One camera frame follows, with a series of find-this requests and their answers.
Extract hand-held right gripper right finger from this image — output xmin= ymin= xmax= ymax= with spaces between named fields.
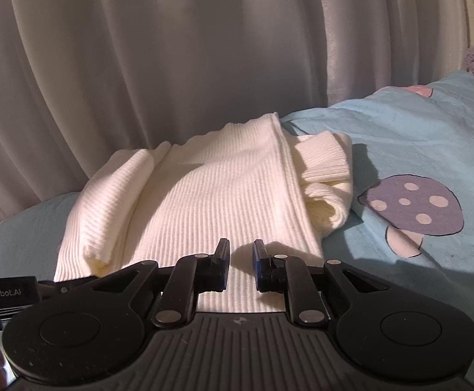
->
xmin=252 ymin=239 xmax=389 ymax=327

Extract white pleated curtain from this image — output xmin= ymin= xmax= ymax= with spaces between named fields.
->
xmin=0 ymin=0 xmax=474 ymax=233

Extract white ribbed knit sweater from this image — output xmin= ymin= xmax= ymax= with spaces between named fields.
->
xmin=53 ymin=111 xmax=354 ymax=315

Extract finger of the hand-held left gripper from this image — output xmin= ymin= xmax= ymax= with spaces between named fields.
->
xmin=37 ymin=275 xmax=100 ymax=297

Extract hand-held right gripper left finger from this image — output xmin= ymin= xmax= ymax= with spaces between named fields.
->
xmin=90 ymin=238 xmax=230 ymax=327

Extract blue mushroom print bedsheet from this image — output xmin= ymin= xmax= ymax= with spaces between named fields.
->
xmin=0 ymin=69 xmax=474 ymax=379

